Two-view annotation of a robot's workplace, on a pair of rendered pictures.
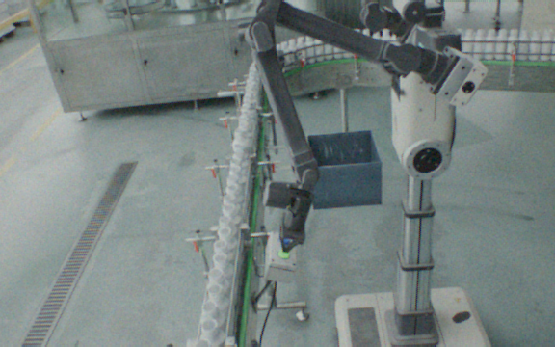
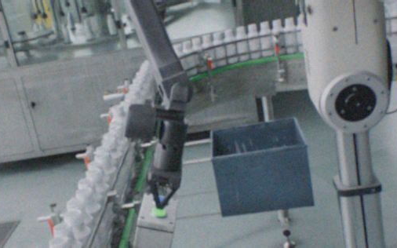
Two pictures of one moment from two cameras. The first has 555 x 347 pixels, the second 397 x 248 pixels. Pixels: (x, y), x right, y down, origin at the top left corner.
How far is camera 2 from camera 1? 0.42 m
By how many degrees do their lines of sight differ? 14
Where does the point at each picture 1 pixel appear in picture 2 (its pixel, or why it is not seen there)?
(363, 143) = (285, 136)
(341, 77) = (261, 82)
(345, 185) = (260, 180)
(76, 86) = not seen: outside the picture
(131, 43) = (15, 83)
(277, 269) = (148, 230)
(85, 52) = not seen: outside the picture
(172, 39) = (64, 74)
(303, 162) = (170, 75)
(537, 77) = not seen: outside the picture
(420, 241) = (367, 232)
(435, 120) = (357, 43)
